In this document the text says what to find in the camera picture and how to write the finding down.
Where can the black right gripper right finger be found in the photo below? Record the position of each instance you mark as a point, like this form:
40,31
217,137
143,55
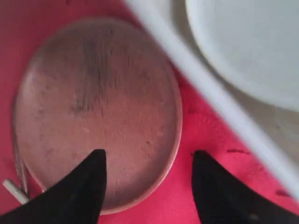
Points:
220,198

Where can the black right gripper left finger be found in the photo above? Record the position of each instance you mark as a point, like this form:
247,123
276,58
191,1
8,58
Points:
76,199

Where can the light wooden chopstick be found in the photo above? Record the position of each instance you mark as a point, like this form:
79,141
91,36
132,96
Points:
15,191

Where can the brown wooden plate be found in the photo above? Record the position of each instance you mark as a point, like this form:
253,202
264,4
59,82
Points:
100,84

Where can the white ceramic bowl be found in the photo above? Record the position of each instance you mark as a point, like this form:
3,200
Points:
252,44

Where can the red table cloth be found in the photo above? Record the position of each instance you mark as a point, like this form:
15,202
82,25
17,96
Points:
26,24

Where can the cream plastic bin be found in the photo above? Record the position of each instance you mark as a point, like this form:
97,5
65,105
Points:
157,18

